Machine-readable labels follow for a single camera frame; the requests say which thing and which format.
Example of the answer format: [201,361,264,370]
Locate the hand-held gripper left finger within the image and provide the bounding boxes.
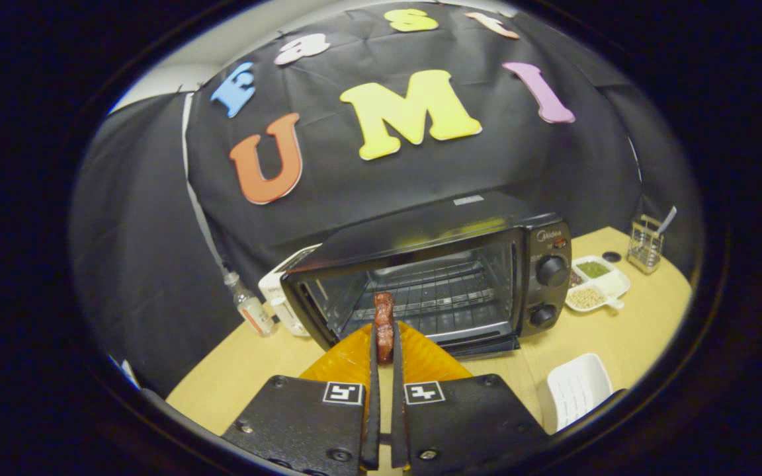
[221,322,382,476]

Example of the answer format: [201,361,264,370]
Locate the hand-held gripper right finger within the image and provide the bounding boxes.
[391,322,550,476]

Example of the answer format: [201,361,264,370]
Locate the brown meat cutlet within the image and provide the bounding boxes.
[374,292,396,364]

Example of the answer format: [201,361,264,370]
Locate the black toaster oven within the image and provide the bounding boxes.
[280,192,573,361]

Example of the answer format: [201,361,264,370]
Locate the white pop-up toaster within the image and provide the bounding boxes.
[259,245,322,338]

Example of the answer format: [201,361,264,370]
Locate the white rectangular dish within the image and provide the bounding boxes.
[546,353,613,434]

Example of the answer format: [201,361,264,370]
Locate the clear bottle with orange label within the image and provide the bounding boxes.
[224,271,277,337]

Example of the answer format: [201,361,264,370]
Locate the white divided condiment dish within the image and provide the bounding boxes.
[564,255,632,313]

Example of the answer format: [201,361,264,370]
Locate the wire mesh utensil holder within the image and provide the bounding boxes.
[627,215,665,275]

